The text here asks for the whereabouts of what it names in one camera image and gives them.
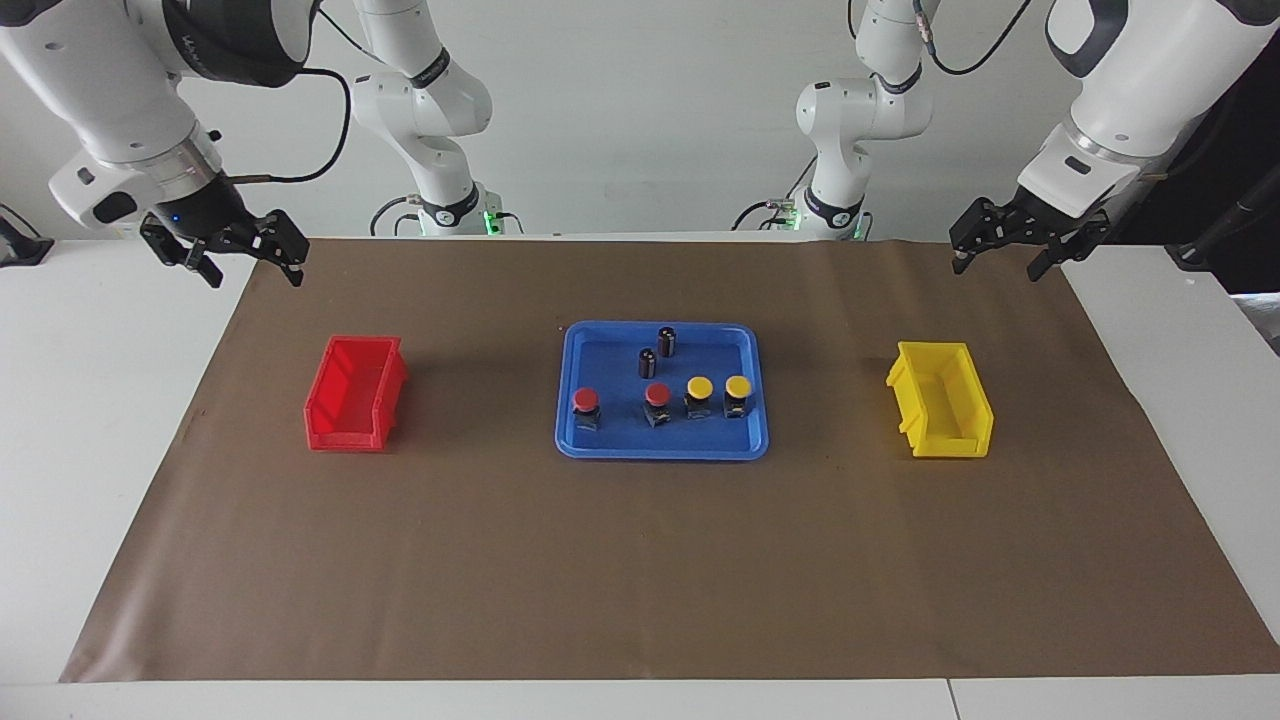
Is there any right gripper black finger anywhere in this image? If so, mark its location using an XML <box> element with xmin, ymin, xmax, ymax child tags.
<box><xmin>139</xmin><ymin>217</ymin><xmax>225</xmax><ymax>291</ymax></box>
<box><xmin>254</xmin><ymin>209</ymin><xmax>311</xmax><ymax>290</ymax></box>

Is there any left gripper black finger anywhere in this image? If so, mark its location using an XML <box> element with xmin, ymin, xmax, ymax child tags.
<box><xmin>949</xmin><ymin>197</ymin><xmax>1012</xmax><ymax>276</ymax></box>
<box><xmin>1027</xmin><ymin>214</ymin><xmax>1112</xmax><ymax>282</ymax></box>

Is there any black angled pole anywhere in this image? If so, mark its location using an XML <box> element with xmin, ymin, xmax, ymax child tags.
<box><xmin>1166</xmin><ymin>165</ymin><xmax>1280</xmax><ymax>271</ymax></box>

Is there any red plastic bin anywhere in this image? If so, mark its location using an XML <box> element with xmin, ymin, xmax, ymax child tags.
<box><xmin>303</xmin><ymin>334</ymin><xmax>411</xmax><ymax>453</ymax></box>

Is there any yellow plastic bin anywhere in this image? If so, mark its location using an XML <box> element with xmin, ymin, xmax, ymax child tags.
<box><xmin>885</xmin><ymin>341</ymin><xmax>996</xmax><ymax>460</ymax></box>

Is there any blue plastic tray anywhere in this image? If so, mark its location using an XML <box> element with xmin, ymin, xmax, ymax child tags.
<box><xmin>555</xmin><ymin>320</ymin><xmax>771</xmax><ymax>461</ymax></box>

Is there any brown paper table mat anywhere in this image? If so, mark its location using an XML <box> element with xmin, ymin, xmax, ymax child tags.
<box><xmin>58</xmin><ymin>237</ymin><xmax>1280</xmax><ymax>684</ymax></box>

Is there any black right base cable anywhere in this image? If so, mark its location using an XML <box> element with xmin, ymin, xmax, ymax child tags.
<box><xmin>368</xmin><ymin>194</ymin><xmax>425</xmax><ymax>238</ymax></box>

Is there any black base cable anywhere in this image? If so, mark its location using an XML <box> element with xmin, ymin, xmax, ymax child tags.
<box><xmin>368</xmin><ymin>194</ymin><xmax>425</xmax><ymax>238</ymax></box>
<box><xmin>730</xmin><ymin>158</ymin><xmax>816</xmax><ymax>232</ymax></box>

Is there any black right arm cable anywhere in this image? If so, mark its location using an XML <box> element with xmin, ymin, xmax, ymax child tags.
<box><xmin>226</xmin><ymin>0</ymin><xmax>426</xmax><ymax>186</ymax></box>

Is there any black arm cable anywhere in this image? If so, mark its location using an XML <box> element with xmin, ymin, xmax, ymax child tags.
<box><xmin>226</xmin><ymin>0</ymin><xmax>426</xmax><ymax>186</ymax></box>
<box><xmin>848</xmin><ymin>0</ymin><xmax>1036</xmax><ymax>77</ymax></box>

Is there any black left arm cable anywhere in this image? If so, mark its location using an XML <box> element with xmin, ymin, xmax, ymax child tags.
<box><xmin>848</xmin><ymin>0</ymin><xmax>1036</xmax><ymax>77</ymax></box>

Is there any black left base cable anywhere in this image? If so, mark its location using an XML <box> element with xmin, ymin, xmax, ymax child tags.
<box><xmin>730</xmin><ymin>158</ymin><xmax>816</xmax><ymax>232</ymax></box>

